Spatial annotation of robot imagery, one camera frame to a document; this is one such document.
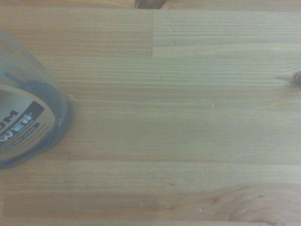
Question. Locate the clear dish soap bottle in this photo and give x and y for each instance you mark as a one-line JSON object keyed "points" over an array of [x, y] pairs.
{"points": [[28, 103]]}

